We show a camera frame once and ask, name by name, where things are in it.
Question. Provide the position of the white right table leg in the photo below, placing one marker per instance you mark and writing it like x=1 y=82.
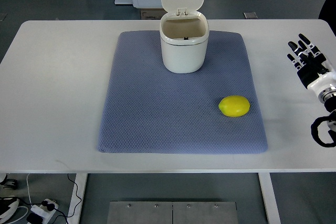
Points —
x=269 y=199

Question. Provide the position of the black white sneaker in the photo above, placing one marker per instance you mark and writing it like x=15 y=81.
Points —
x=9 y=206

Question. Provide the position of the person in black clothing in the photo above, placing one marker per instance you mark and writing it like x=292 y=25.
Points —
x=327 y=13

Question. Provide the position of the white black shoe left edge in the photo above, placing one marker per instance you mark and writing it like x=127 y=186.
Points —
x=8 y=183

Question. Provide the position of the yellow lemon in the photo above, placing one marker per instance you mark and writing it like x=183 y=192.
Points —
x=234 y=106

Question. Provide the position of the white left table leg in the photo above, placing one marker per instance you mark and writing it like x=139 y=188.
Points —
x=75 y=208

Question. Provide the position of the white trash bin open lid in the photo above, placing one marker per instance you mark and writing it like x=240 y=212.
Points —
x=184 y=33

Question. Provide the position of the blue textured mat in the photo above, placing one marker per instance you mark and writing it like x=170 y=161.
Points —
x=149 y=109

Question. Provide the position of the grey floor outlet plate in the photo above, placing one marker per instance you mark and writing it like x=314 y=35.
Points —
x=250 y=15

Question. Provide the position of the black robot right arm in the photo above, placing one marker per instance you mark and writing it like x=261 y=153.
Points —
x=328 y=119

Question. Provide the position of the white table leg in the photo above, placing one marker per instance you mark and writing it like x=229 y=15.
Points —
x=269 y=199
x=75 y=208

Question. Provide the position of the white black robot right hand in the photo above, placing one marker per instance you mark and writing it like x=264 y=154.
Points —
x=314 y=69

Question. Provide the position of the cardboard box behind table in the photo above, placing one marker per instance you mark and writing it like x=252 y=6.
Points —
x=152 y=13

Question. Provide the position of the white power strip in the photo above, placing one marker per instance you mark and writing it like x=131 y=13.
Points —
x=45 y=210

